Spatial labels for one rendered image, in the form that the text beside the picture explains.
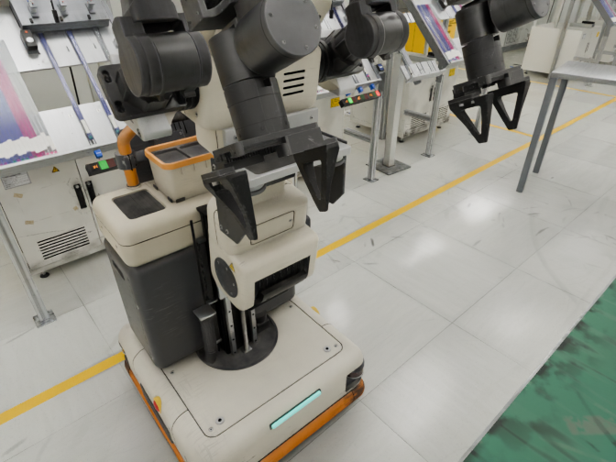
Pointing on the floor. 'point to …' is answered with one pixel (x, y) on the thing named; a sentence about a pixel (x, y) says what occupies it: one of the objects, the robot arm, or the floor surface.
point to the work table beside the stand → (604, 74)
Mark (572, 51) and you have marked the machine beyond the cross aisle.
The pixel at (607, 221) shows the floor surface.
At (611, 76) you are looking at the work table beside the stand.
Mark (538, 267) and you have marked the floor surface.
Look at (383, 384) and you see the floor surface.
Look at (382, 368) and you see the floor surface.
